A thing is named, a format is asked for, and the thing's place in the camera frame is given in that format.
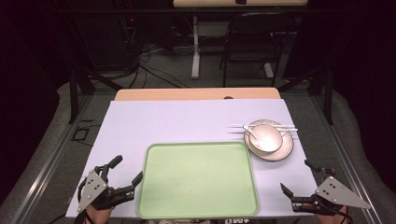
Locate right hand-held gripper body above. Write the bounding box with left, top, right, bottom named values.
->
left=290, top=168, right=372, bottom=216

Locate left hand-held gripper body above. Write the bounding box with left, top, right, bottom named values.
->
left=77, top=164, right=137, bottom=214

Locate person's right hand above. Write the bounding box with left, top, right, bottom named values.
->
left=315, top=207, right=351, bottom=224

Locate person's left hand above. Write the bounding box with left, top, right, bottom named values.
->
left=85, top=205, right=113, bottom=224

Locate white plate with dark rim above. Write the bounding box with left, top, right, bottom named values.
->
left=243, top=119, right=295, bottom=162

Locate white chopstick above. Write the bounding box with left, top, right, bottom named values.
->
left=230, top=123, right=296, bottom=129
left=228, top=127, right=299, bottom=133

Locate white ceramic bowl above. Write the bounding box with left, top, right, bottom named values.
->
left=247, top=123, right=284, bottom=154

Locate green plastic tray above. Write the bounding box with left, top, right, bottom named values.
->
left=135, top=141, right=261, bottom=220

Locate pale lilac table cover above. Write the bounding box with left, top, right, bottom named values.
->
left=65, top=98, right=318, bottom=218

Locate white ceramic spoon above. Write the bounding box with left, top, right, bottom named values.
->
left=242, top=124, right=259, bottom=141

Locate wooden table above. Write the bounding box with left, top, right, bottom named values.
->
left=114, top=87, right=282, bottom=102

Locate white desk leg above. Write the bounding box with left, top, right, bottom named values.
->
left=263, top=62, right=275, bottom=79
left=191, top=15, right=201, bottom=79

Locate dark equipment rack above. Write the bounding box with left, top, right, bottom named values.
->
left=120, top=13, right=144, bottom=54

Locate black folding chair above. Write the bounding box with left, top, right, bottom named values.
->
left=219, top=11, right=297, bottom=89

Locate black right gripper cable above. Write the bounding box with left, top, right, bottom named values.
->
left=337, top=204, right=355, bottom=224

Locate metal floor rail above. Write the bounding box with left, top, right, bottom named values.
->
left=311, top=92, right=376, bottom=224
left=8, top=92, right=94, bottom=224

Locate black metal frame stand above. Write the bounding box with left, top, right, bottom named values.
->
left=277, top=64, right=334, bottom=126
left=67, top=66, right=125, bottom=125

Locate bundle of floor cables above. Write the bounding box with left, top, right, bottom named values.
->
left=122, top=41, right=190, bottom=90

